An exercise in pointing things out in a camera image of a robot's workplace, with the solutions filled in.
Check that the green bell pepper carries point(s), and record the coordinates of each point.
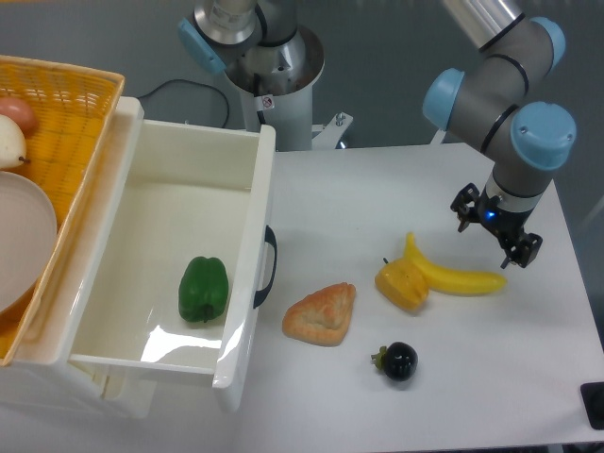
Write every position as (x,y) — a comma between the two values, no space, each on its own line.
(203,290)

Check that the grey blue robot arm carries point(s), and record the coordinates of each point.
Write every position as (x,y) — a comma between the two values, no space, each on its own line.
(487,109)

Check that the white plate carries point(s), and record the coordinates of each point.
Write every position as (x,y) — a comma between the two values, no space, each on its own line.
(28,236)

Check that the black corner object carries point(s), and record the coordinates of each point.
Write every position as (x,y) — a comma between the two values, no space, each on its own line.
(592,394)

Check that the white drawer cabinet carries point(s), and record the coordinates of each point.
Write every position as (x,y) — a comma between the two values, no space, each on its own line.
(42,372)

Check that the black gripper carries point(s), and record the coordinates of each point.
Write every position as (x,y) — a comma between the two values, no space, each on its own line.
(504,215)

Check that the white top drawer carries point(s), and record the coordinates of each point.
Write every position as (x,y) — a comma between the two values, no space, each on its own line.
(191,191)

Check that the white pear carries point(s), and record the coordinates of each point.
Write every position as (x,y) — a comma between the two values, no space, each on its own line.
(13,151)

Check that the black mangosteen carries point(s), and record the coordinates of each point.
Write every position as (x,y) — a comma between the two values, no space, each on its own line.
(398,361)

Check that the orange woven basket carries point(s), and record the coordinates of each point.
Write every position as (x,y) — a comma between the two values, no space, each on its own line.
(74,106)

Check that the yellow banana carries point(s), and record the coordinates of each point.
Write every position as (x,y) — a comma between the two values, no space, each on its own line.
(450,280)

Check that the yellow bell pepper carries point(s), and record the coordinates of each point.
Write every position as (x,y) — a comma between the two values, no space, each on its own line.
(403,284)

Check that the croissant bread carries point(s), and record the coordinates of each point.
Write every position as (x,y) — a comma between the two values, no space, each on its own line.
(321,318)

